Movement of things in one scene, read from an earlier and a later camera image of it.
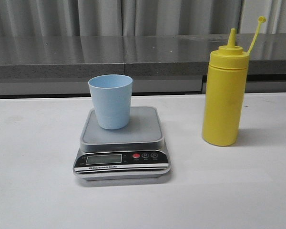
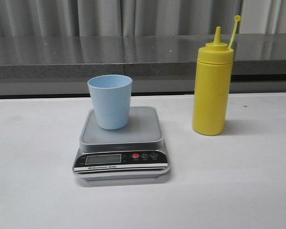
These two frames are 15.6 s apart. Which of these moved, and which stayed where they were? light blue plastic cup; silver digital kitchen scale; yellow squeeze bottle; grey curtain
Moved: yellow squeeze bottle
Stayed: grey curtain; light blue plastic cup; silver digital kitchen scale
